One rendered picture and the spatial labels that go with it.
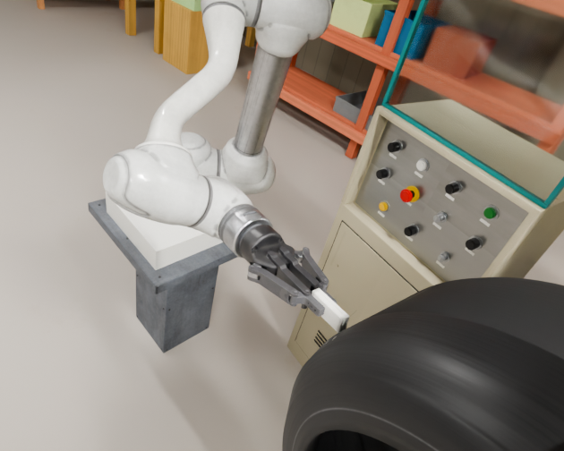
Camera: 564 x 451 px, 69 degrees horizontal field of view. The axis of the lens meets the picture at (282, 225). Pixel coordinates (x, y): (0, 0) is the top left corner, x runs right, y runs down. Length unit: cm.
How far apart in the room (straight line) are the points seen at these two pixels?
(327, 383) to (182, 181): 40
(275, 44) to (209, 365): 141
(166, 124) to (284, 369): 149
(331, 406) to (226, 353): 156
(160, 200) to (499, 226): 88
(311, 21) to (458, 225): 69
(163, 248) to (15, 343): 96
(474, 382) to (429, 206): 97
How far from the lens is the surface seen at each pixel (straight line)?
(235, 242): 74
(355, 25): 372
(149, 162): 70
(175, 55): 495
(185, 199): 72
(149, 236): 144
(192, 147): 141
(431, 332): 44
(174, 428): 187
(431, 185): 130
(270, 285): 66
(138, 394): 193
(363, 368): 46
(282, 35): 114
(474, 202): 124
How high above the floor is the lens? 170
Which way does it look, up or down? 38 degrees down
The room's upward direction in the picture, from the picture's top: 16 degrees clockwise
